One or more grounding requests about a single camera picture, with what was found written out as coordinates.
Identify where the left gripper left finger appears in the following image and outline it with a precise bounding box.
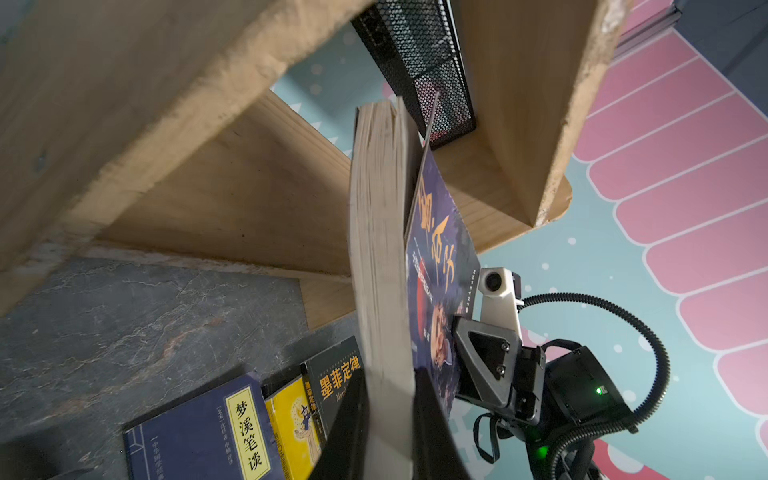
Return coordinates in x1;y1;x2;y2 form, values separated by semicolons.
308;369;369;480

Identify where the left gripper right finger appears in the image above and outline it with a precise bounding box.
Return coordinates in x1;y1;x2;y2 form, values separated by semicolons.
413;368;470;480

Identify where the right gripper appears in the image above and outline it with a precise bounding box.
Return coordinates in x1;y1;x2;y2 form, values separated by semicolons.
453;317;633;443

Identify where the black deer antler book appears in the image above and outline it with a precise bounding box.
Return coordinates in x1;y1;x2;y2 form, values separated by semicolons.
300;336;363;446

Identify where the purple old man book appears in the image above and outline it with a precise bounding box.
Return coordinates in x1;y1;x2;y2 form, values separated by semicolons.
348;96;480;479

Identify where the yellow cartoon book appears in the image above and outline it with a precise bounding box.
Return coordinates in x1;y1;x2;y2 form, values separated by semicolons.
266;377;321;480

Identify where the dark blue book right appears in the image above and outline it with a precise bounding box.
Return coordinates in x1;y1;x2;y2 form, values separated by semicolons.
123;372;285;479

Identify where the wooden two-tier bookshelf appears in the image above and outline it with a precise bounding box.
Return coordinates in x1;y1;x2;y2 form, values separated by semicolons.
1;1;632;328

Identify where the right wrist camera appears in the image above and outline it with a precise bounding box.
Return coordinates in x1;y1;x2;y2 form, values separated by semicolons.
478;267;521;353

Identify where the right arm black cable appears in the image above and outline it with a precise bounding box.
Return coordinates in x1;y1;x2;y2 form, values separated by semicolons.
473;292;672;480

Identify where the black wire mesh basket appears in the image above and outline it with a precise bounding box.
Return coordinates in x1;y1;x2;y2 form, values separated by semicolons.
351;0;476;149

